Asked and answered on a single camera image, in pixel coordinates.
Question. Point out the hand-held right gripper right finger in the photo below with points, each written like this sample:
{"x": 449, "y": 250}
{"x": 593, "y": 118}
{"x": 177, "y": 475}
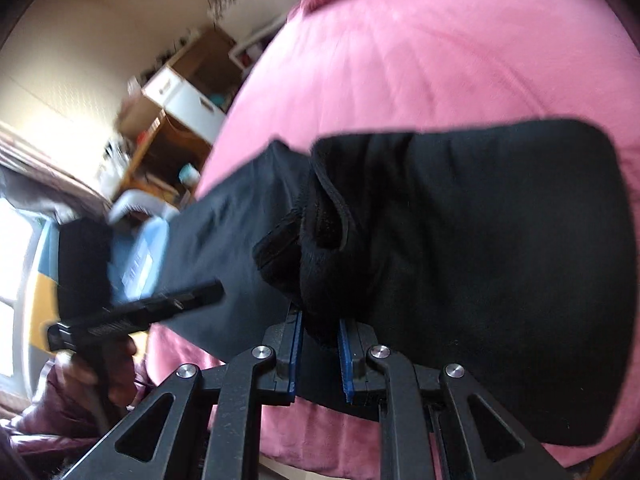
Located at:
{"x": 345, "y": 365}

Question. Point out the pink bed sheet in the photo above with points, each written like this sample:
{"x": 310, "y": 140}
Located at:
{"x": 425, "y": 60}

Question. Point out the person's left hand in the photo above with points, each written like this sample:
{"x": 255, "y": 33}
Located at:
{"x": 122, "y": 370}

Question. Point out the white plastic chair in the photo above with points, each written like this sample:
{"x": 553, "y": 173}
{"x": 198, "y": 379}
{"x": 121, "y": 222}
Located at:
{"x": 140, "y": 205}

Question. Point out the black pants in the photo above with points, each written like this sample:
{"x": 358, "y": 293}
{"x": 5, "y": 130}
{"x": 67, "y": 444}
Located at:
{"x": 475, "y": 235}

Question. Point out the teal cup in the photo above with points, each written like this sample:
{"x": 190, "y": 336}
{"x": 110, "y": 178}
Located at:
{"x": 189, "y": 175}

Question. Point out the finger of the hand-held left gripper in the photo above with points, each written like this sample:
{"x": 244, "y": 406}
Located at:
{"x": 190, "y": 300}

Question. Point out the plain cardboard box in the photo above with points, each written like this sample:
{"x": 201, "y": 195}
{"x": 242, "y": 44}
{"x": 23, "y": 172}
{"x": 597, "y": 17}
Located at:
{"x": 142, "y": 120}

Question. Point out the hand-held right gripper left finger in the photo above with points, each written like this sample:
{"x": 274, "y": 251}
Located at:
{"x": 296, "y": 360}

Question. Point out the white cabinet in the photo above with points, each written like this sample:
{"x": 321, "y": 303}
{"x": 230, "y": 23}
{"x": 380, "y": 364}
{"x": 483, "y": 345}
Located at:
{"x": 190, "y": 105}

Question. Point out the white low shelf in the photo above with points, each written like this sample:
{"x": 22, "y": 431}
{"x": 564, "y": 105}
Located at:
{"x": 255, "y": 45}

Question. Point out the wooden desk shelf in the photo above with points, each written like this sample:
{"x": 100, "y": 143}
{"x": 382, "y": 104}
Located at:
{"x": 210, "y": 55}

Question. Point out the blue plastic stool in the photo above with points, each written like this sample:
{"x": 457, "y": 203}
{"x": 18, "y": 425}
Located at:
{"x": 140, "y": 260}

